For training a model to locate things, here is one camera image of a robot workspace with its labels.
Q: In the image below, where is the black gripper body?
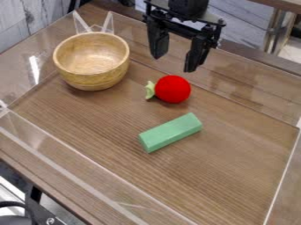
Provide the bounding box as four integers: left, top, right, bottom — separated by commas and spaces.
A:
142, 0, 228, 49

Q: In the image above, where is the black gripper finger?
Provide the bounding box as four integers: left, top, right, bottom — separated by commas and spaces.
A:
147, 20, 170, 59
183, 35, 210, 72

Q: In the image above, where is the green rectangular block stick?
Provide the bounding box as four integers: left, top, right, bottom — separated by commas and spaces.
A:
139, 112, 202, 153

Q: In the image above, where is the light wooden bowl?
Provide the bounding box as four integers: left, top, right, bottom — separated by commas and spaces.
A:
54, 32, 130, 91

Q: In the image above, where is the red plush tomato toy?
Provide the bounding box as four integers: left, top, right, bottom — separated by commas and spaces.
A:
145, 75, 191, 104

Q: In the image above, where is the metal table leg background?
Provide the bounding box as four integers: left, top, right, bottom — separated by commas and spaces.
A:
264, 9, 296, 55

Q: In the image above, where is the clear acrylic tray wall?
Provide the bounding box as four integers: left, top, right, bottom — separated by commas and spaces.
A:
0, 15, 301, 225

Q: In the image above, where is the black table leg bracket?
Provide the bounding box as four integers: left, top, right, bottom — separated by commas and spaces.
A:
0, 187, 68, 225

